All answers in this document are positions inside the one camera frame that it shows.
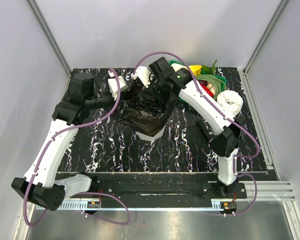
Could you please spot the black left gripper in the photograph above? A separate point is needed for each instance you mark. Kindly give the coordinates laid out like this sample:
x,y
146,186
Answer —
x,y
124,105

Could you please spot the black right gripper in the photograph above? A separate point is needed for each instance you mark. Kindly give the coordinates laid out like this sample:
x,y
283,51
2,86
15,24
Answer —
x,y
147,93

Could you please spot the white faceted trash bin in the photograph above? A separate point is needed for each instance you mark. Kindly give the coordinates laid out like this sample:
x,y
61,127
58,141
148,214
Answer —
x,y
148,138

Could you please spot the black trash bag roll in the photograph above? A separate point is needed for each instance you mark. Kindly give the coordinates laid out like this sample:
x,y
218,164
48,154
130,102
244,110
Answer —
x,y
199,132

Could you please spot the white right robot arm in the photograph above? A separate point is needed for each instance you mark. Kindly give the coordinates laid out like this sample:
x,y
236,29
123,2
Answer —
x,y
161,79

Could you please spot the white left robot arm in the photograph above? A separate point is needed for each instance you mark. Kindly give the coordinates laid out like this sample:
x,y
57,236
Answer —
x,y
38,185

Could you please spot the white and yellow cabbage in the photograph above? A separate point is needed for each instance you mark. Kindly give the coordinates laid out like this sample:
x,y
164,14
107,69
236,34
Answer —
x,y
196,69

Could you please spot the red chili pepper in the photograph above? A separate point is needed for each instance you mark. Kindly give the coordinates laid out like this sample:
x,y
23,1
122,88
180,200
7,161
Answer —
x,y
208,91

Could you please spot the green plastic vegetable tray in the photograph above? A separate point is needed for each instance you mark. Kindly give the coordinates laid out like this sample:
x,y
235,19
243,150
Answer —
x,y
212,71

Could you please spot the crumpled white paper ball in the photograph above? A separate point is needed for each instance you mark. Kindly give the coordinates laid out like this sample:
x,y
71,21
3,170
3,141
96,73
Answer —
x,y
230,101

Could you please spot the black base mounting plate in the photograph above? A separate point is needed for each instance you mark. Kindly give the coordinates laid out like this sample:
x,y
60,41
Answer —
x,y
179,190

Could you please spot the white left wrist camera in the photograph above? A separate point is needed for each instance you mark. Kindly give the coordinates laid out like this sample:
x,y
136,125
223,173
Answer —
x,y
113,86

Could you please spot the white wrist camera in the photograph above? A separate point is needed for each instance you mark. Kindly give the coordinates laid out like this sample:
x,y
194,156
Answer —
x,y
143,74
113,86

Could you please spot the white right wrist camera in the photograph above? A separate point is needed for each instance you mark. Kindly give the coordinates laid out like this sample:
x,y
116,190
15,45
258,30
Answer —
x,y
143,74

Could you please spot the aluminium rail with slots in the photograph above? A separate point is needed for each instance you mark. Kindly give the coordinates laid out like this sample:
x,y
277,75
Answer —
x,y
102,201

